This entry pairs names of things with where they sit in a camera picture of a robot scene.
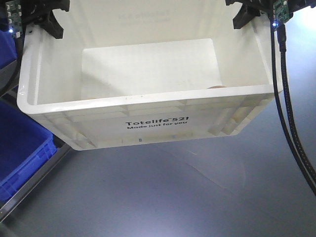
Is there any blue plastic bin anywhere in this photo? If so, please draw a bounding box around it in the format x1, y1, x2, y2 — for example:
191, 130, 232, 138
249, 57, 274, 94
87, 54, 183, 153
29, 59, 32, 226
0, 31, 17, 70

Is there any green left circuit board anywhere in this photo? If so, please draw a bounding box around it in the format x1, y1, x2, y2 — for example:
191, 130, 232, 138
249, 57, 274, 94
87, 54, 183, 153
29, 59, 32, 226
5, 0, 23, 39

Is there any blue storage crate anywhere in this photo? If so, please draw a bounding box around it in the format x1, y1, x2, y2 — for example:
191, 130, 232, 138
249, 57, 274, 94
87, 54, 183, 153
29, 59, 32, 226
0, 102, 57, 201

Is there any metal shelving rack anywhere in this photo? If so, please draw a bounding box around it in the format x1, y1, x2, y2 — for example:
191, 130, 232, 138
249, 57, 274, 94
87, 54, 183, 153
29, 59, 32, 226
0, 144, 72, 223

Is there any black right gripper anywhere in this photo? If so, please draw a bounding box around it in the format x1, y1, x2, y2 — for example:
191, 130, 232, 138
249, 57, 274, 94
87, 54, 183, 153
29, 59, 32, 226
225, 0, 316, 29

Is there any white plastic tote box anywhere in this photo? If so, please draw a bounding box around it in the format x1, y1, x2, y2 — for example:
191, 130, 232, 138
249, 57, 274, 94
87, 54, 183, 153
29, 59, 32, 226
17, 0, 274, 150

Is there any green circuit board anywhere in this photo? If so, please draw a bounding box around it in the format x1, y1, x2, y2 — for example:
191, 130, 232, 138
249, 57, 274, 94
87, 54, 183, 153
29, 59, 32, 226
272, 0, 290, 29
5, 0, 23, 39

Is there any green right circuit board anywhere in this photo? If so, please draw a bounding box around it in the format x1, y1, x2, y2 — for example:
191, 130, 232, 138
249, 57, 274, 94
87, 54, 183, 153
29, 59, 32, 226
272, 0, 290, 29

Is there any black braided right cable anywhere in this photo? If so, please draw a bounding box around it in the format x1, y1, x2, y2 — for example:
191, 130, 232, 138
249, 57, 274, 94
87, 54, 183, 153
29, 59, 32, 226
270, 17, 316, 196

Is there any pink round plush toy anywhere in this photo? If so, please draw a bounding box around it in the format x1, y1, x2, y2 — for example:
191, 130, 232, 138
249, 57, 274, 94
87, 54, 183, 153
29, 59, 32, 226
208, 85, 227, 89

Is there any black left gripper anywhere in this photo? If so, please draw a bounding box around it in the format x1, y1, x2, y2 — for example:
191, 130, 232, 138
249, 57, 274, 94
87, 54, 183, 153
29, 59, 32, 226
21, 0, 70, 39

